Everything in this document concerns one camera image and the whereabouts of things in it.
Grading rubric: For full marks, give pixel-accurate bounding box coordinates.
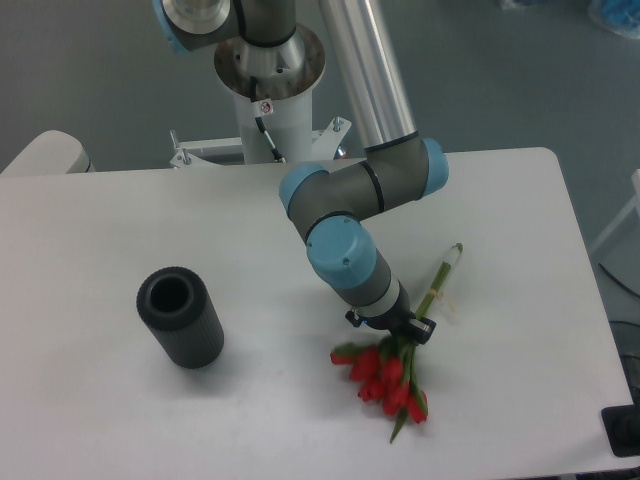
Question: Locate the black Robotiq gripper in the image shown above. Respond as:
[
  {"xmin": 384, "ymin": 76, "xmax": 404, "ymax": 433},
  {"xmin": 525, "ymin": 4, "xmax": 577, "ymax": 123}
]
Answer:
[{"xmin": 345, "ymin": 292, "xmax": 437, "ymax": 345}]

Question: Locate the red tulip bouquet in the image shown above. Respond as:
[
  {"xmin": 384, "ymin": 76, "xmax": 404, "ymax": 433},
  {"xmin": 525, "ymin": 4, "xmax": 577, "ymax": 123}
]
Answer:
[{"xmin": 330, "ymin": 242, "xmax": 464, "ymax": 442}]

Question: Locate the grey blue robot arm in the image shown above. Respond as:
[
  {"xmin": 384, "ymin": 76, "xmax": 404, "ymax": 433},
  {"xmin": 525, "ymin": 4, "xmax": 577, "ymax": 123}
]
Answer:
[{"xmin": 153, "ymin": 1, "xmax": 448, "ymax": 344}]

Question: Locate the black device at table edge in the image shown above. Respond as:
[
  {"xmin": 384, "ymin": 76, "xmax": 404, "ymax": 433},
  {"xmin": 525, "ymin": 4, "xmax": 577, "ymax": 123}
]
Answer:
[{"xmin": 601, "ymin": 405, "xmax": 639, "ymax": 458}]

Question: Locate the white furniture leg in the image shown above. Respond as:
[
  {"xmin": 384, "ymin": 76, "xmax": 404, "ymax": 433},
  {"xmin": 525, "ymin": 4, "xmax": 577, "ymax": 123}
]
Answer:
[{"xmin": 587, "ymin": 170, "xmax": 639, "ymax": 256}]

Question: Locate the black ribbed cylindrical vase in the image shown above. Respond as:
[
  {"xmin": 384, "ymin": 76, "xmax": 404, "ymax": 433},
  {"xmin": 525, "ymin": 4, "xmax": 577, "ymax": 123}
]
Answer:
[{"xmin": 136, "ymin": 266, "xmax": 224, "ymax": 369}]

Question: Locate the blue plastic bag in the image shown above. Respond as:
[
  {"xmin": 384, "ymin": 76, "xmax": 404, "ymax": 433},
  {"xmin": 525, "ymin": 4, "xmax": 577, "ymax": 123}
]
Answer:
[{"xmin": 588, "ymin": 0, "xmax": 639, "ymax": 39}]

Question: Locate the white chair back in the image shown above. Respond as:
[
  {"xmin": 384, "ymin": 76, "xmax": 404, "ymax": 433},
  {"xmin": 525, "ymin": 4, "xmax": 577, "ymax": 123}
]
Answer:
[{"xmin": 1, "ymin": 130, "xmax": 96, "ymax": 178}]

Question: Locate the black floor cable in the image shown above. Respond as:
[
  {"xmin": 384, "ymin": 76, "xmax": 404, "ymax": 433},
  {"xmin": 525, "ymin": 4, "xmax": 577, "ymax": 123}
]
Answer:
[{"xmin": 598, "ymin": 263, "xmax": 640, "ymax": 297}]

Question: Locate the white metal base frame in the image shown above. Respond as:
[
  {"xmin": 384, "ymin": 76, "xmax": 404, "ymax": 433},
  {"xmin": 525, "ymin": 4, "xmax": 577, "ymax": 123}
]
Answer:
[{"xmin": 169, "ymin": 116, "xmax": 352, "ymax": 169}]

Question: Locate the black cable on pedestal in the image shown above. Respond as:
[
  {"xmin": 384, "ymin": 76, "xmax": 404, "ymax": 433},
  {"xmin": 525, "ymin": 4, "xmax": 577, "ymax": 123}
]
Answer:
[{"xmin": 254, "ymin": 115, "xmax": 287, "ymax": 164}]

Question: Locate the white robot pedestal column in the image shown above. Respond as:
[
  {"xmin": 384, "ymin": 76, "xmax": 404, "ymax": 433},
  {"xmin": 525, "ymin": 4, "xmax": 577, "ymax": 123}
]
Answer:
[{"xmin": 214, "ymin": 23, "xmax": 326, "ymax": 164}]

